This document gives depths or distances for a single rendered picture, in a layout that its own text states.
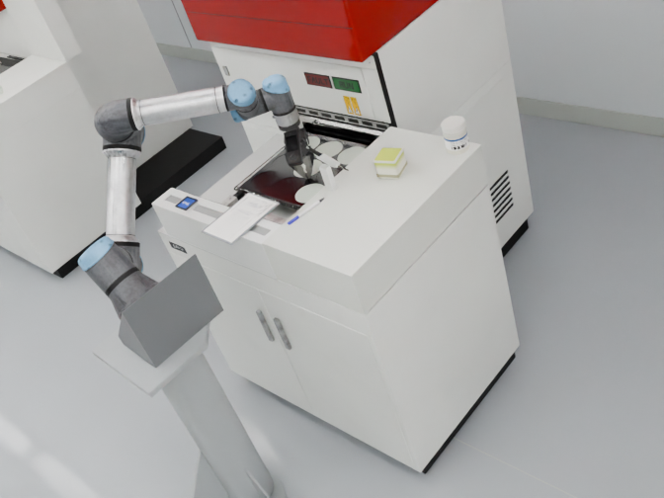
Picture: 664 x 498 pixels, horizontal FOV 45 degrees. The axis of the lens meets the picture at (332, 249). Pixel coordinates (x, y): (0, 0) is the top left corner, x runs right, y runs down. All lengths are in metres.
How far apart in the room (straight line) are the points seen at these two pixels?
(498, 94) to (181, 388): 1.60
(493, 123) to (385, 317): 1.14
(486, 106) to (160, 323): 1.50
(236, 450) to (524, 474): 0.94
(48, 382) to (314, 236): 1.94
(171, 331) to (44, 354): 1.81
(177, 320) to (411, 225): 0.71
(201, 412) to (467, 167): 1.10
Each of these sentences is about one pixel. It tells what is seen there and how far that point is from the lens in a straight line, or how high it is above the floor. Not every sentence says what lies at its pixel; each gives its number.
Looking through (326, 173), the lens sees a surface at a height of 1.03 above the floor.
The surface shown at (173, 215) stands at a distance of 2.66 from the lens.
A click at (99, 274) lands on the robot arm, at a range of 2.32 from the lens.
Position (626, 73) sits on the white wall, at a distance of 3.99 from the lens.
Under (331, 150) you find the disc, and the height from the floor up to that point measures 0.90.
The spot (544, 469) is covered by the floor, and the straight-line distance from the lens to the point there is 2.78.
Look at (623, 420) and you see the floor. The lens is 2.88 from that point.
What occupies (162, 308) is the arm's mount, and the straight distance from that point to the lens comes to 2.25.
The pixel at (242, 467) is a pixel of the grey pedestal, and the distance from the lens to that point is 2.76.
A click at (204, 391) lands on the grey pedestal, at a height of 0.61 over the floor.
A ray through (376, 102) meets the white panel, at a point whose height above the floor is 1.05.
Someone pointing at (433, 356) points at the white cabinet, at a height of 0.45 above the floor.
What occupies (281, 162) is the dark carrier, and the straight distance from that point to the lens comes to 2.77.
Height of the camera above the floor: 2.29
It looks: 37 degrees down
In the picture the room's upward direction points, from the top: 20 degrees counter-clockwise
